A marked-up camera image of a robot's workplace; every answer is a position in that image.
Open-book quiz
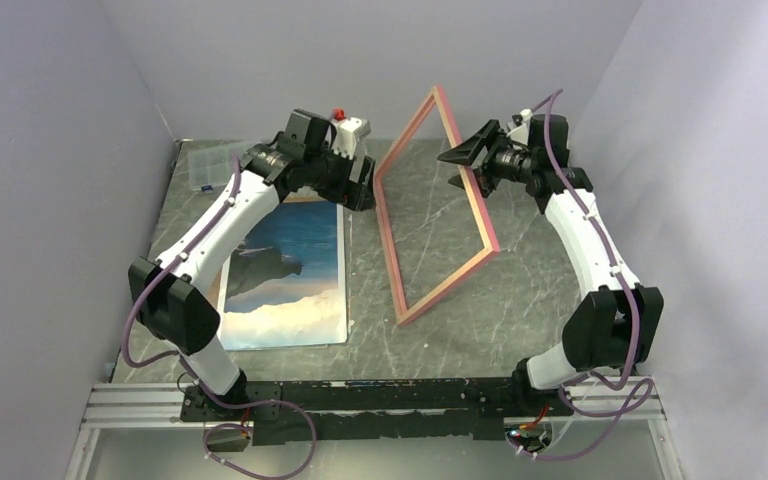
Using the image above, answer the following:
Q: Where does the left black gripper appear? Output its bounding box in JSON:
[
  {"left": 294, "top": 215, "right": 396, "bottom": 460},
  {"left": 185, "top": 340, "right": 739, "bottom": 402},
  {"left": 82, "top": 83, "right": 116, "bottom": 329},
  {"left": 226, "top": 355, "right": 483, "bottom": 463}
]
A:
[{"left": 305, "top": 142, "right": 377, "bottom": 212}]

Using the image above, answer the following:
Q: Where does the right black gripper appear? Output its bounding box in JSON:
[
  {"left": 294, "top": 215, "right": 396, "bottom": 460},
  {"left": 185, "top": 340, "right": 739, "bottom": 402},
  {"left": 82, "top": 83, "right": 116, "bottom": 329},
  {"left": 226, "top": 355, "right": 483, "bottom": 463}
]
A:
[{"left": 437, "top": 120, "right": 537, "bottom": 198}]

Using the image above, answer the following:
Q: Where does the blue sky ocean photo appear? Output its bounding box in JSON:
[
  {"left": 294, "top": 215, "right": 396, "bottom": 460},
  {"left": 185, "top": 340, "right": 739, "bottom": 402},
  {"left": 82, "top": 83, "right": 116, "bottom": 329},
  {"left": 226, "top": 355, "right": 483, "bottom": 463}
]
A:
[{"left": 214, "top": 200, "right": 350, "bottom": 351}]

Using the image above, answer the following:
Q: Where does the pink wooden picture frame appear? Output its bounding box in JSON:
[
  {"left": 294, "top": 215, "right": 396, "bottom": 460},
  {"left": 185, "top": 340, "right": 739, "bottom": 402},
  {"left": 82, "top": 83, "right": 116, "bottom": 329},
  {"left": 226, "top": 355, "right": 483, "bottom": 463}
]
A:
[{"left": 373, "top": 85, "right": 500, "bottom": 326}]

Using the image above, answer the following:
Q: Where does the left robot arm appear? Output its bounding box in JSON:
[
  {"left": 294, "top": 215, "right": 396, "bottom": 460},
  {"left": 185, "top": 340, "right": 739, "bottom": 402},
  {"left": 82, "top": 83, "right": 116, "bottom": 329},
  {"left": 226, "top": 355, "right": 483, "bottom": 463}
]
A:
[{"left": 121, "top": 109, "right": 375, "bottom": 420}]

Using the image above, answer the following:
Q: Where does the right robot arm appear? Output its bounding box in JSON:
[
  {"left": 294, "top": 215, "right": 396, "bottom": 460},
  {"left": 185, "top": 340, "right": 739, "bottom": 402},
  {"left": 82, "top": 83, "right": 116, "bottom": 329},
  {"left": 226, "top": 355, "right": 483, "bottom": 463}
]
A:
[{"left": 438, "top": 110, "right": 664, "bottom": 415}]

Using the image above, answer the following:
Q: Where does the clear plastic organizer box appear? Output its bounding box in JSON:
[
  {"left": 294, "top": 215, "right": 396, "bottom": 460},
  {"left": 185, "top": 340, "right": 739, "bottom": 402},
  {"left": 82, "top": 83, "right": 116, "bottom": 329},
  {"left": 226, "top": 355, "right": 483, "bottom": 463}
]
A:
[{"left": 186, "top": 140, "right": 258, "bottom": 193}]

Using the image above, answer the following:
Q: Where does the brown backing board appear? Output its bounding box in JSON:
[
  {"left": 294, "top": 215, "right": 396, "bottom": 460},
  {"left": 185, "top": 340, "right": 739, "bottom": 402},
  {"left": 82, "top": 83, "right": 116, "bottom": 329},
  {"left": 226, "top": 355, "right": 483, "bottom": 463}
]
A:
[{"left": 217, "top": 191, "right": 342, "bottom": 314}]

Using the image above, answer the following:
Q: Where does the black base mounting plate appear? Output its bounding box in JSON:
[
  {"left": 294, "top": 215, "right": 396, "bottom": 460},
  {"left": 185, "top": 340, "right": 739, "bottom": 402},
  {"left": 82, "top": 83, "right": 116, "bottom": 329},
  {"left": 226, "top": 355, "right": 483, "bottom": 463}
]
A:
[{"left": 180, "top": 376, "right": 572, "bottom": 446}]

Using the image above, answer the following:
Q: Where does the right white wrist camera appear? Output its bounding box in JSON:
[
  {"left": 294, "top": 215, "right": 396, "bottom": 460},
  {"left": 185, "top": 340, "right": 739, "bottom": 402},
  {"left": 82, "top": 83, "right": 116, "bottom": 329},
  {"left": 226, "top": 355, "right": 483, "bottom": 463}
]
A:
[{"left": 507, "top": 109, "right": 534, "bottom": 148}]

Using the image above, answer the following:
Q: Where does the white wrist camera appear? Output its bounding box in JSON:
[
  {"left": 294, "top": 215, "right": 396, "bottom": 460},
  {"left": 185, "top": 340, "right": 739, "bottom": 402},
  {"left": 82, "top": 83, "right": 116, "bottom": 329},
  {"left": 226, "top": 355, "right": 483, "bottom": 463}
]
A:
[
  {"left": 507, "top": 109, "right": 534, "bottom": 148},
  {"left": 330, "top": 108, "right": 372, "bottom": 159}
]

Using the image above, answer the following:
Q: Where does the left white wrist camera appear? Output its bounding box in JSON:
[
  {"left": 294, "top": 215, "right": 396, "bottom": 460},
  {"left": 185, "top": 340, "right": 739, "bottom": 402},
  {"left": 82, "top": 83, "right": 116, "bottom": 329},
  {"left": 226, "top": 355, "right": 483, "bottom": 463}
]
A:
[{"left": 330, "top": 108, "right": 372, "bottom": 159}]

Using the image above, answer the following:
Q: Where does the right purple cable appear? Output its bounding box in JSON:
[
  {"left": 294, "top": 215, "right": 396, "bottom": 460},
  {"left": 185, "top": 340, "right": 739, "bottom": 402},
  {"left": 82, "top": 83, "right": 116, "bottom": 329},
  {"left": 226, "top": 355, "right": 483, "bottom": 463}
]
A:
[{"left": 506, "top": 89, "right": 655, "bottom": 463}]

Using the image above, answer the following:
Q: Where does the purple cable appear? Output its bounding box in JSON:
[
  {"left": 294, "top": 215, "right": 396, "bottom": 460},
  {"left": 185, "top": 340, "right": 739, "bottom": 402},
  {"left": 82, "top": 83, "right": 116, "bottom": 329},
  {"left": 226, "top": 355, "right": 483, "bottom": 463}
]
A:
[
  {"left": 506, "top": 89, "right": 655, "bottom": 463},
  {"left": 120, "top": 153, "right": 319, "bottom": 478}
]

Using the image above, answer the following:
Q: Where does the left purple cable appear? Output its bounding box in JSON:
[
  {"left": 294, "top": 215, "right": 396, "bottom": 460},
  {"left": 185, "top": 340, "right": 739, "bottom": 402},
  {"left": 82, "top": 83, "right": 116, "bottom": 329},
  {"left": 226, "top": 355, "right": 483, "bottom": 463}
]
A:
[{"left": 120, "top": 153, "right": 319, "bottom": 478}]

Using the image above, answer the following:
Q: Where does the aluminium extrusion rail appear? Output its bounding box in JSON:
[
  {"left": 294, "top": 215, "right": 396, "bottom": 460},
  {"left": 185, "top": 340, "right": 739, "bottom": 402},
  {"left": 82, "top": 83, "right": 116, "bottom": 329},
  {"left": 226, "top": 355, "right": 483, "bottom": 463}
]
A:
[{"left": 67, "top": 377, "right": 683, "bottom": 479}]

